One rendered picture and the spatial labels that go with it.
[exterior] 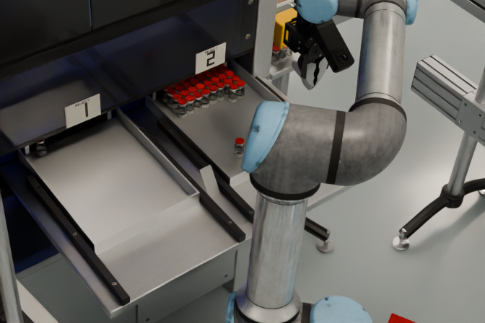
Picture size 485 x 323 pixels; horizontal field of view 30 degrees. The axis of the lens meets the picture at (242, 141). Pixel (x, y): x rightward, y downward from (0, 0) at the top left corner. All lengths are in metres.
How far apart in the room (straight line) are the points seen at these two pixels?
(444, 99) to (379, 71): 1.49
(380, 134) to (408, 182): 1.98
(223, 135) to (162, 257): 0.39
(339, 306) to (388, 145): 0.38
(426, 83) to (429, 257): 0.59
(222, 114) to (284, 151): 0.84
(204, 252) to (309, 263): 1.18
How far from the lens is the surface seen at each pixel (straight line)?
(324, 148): 1.36
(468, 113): 2.92
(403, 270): 3.08
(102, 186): 2.02
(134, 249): 1.90
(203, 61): 2.12
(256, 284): 1.57
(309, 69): 1.91
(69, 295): 2.41
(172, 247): 1.90
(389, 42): 1.57
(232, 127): 2.16
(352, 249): 3.10
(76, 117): 1.99
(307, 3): 1.66
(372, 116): 1.40
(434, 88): 2.98
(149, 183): 2.02
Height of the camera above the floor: 2.34
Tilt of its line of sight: 43 degrees down
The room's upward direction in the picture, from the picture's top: 5 degrees clockwise
